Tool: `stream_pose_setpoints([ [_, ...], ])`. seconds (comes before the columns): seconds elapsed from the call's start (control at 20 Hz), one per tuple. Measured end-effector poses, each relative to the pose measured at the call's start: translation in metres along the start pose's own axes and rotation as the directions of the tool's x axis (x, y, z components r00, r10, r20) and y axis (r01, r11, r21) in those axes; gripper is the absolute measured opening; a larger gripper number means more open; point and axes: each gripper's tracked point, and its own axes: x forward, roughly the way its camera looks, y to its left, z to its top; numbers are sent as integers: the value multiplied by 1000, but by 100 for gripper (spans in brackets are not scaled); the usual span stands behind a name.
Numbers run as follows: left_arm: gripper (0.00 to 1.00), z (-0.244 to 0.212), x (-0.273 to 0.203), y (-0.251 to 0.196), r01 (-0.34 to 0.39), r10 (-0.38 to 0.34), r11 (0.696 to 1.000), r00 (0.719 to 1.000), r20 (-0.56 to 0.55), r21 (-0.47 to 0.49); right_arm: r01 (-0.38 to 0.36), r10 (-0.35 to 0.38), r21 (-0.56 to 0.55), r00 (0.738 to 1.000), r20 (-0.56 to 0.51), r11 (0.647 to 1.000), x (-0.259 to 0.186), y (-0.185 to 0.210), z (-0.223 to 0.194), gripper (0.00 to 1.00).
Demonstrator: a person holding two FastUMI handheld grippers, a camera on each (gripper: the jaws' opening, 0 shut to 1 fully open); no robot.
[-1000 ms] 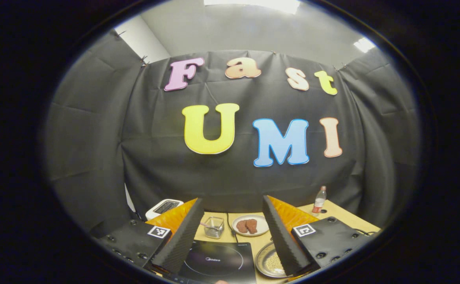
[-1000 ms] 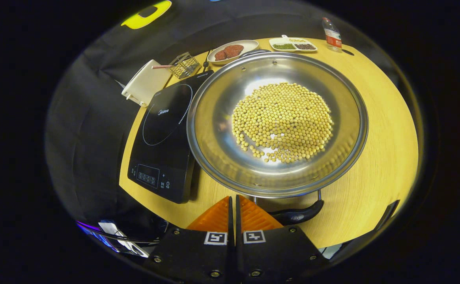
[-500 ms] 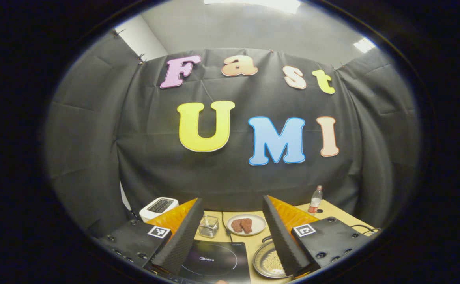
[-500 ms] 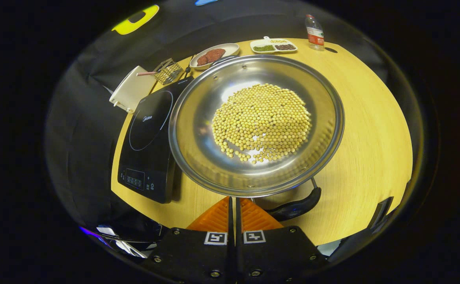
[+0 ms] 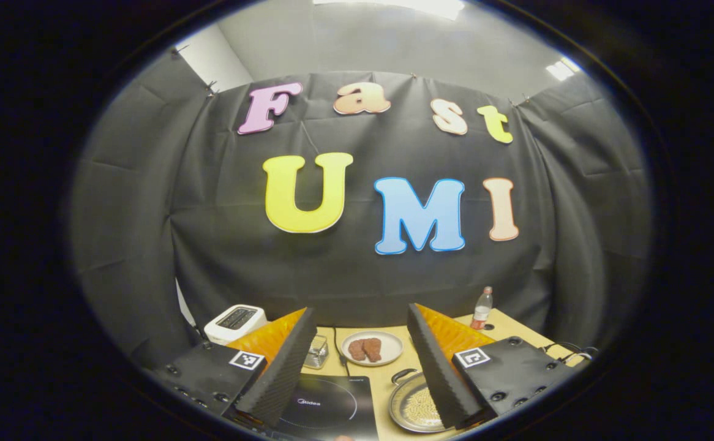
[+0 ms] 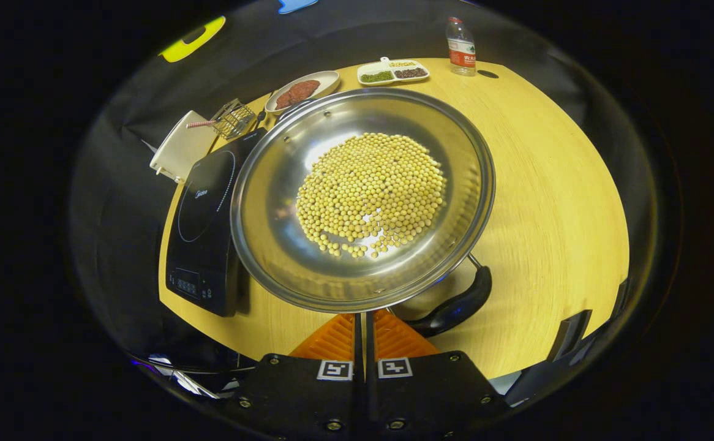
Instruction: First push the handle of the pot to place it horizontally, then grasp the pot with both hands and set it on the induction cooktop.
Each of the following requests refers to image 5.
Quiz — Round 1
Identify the black induction cooktop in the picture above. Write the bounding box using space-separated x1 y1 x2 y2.
265 374 379 441

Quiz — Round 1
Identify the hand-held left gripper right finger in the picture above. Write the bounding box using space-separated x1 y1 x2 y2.
407 303 584 429

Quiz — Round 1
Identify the black power cable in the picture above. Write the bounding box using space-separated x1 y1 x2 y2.
331 326 351 377

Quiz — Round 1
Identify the steel pot with black handle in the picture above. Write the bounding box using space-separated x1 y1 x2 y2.
388 368 456 434

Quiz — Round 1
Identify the clear water bottle red label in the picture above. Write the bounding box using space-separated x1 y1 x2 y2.
470 286 494 331

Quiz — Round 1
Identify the large ceiling light panel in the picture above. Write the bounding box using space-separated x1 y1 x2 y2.
313 0 465 20

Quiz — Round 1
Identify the heap of soybeans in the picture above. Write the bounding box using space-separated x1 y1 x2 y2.
405 386 446 429

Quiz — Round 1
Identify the small ceiling light panel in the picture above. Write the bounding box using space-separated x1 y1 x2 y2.
546 57 581 81

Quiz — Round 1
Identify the black cable bundle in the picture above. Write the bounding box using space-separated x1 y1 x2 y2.
541 342 599 363

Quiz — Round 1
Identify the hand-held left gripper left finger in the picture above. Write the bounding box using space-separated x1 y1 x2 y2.
149 307 318 429

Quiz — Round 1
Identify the white round plate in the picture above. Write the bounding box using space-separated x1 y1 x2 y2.
341 331 404 367

